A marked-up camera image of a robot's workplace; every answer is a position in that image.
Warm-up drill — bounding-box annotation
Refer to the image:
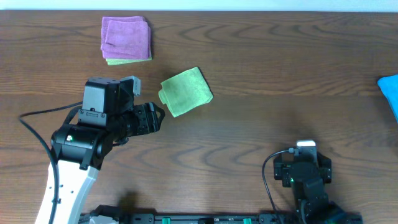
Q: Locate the green microfiber cloth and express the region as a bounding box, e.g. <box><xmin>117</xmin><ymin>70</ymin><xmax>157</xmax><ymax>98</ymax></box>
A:
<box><xmin>159</xmin><ymin>67</ymin><xmax>213</xmax><ymax>118</ymax></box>

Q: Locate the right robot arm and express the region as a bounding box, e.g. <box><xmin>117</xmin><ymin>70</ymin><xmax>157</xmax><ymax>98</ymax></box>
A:
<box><xmin>273</xmin><ymin>152</ymin><xmax>347</xmax><ymax>223</ymax></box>

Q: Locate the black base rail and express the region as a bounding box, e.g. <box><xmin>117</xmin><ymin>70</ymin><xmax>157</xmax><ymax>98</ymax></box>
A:
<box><xmin>77</xmin><ymin>205</ymin><xmax>364</xmax><ymax>224</ymax></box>

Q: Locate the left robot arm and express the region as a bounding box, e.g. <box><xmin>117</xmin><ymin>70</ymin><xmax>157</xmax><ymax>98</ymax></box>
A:
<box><xmin>35</xmin><ymin>102</ymin><xmax>165</xmax><ymax>223</ymax></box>

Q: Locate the blue cloth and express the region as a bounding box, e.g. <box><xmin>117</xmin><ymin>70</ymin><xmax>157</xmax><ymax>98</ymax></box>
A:
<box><xmin>377</xmin><ymin>74</ymin><xmax>398</xmax><ymax>120</ymax></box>

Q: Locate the folded green cloth under purple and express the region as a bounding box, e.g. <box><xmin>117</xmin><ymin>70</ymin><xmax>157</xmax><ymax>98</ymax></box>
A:
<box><xmin>105</xmin><ymin>57</ymin><xmax>152</xmax><ymax>65</ymax></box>

